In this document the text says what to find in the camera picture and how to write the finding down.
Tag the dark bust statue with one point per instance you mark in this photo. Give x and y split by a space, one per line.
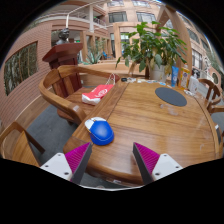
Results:
63 36

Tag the red and white shopping bag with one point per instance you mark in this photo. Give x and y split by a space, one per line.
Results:
96 94

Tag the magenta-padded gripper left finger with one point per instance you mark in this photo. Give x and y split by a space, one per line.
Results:
63 165

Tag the blue and white computer mouse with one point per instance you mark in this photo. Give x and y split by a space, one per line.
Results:
101 133

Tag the green plant in white pot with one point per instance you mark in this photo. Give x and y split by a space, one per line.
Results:
153 46

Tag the wooden armchair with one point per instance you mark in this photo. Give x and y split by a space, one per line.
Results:
63 106
132 68
21 150
213 87
218 121

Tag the dark red wooden lectern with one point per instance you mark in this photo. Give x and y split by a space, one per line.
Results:
65 55

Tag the blue tube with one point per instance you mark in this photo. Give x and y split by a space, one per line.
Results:
175 76

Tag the spiky green agave plant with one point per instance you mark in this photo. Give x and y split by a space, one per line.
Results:
93 56

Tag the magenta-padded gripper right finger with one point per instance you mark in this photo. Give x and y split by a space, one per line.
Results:
161 165

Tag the round dark grey mouse pad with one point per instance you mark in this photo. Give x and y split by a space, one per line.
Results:
171 97

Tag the yellow liquid bottle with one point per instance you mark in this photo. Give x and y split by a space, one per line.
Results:
184 78

